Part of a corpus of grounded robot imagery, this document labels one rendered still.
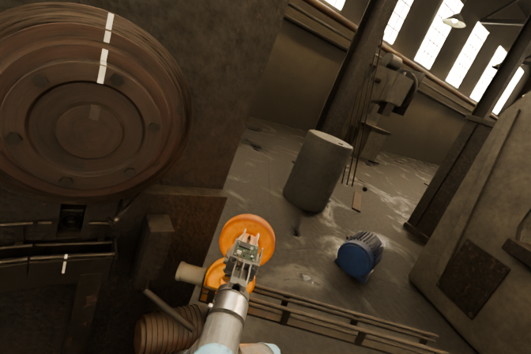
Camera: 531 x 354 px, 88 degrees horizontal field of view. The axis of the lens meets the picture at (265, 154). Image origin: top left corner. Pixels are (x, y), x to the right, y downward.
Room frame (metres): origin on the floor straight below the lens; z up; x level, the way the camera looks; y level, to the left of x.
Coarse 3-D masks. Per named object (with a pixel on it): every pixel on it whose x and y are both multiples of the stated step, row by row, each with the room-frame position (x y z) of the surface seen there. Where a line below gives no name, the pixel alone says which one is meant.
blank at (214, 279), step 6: (222, 258) 0.75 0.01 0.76; (216, 264) 0.73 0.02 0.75; (222, 264) 0.73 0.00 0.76; (210, 270) 0.73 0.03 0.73; (216, 270) 0.72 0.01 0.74; (222, 270) 0.73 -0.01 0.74; (210, 276) 0.72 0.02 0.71; (216, 276) 0.72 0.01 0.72; (222, 276) 0.73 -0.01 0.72; (210, 282) 0.72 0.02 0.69; (216, 282) 0.73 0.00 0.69; (222, 282) 0.74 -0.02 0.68; (252, 282) 0.74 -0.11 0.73; (252, 288) 0.74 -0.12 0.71
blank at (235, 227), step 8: (240, 216) 0.68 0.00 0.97; (248, 216) 0.68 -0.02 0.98; (256, 216) 0.69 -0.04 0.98; (232, 224) 0.66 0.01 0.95; (240, 224) 0.66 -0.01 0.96; (248, 224) 0.66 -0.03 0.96; (256, 224) 0.67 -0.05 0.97; (264, 224) 0.67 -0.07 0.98; (224, 232) 0.66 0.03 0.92; (232, 232) 0.66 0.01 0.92; (240, 232) 0.66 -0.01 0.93; (248, 232) 0.66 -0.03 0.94; (256, 232) 0.66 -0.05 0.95; (264, 232) 0.67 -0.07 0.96; (272, 232) 0.68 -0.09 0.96; (224, 240) 0.66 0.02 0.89; (232, 240) 0.66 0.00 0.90; (264, 240) 0.67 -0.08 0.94; (272, 240) 0.67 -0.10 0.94; (224, 248) 0.66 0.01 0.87; (264, 248) 0.66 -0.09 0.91; (272, 248) 0.67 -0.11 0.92; (224, 256) 0.66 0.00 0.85; (264, 256) 0.66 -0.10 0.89
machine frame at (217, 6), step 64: (0, 0) 0.60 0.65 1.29; (64, 0) 0.66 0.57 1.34; (128, 0) 0.74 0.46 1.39; (192, 0) 0.82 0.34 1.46; (256, 0) 0.93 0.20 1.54; (192, 64) 0.85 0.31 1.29; (256, 64) 0.97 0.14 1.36; (192, 128) 0.88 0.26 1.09; (0, 192) 0.58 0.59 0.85; (192, 192) 0.89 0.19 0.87; (0, 256) 0.58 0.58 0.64; (128, 256) 0.78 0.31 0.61; (192, 256) 0.92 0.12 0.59; (0, 320) 0.59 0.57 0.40; (64, 320) 0.69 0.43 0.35; (128, 320) 0.81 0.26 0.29
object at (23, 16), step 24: (0, 24) 0.49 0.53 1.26; (24, 24) 0.51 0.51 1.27; (96, 24) 0.58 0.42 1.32; (120, 24) 0.60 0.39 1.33; (144, 48) 0.63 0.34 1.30; (168, 72) 0.67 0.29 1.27; (192, 120) 0.73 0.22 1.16; (0, 168) 0.51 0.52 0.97; (168, 168) 0.71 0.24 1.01; (24, 192) 0.53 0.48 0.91; (48, 192) 0.56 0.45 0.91; (120, 192) 0.65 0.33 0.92
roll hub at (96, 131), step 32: (64, 64) 0.49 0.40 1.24; (96, 64) 0.52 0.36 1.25; (32, 96) 0.47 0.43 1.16; (64, 96) 0.50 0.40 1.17; (96, 96) 0.53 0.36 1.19; (128, 96) 0.55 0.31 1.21; (0, 128) 0.44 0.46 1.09; (32, 128) 0.48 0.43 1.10; (64, 128) 0.49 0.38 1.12; (96, 128) 0.52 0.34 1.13; (128, 128) 0.57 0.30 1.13; (160, 128) 0.60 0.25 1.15; (32, 160) 0.47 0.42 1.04; (64, 160) 0.51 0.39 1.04; (96, 160) 0.54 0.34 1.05; (128, 160) 0.58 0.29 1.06
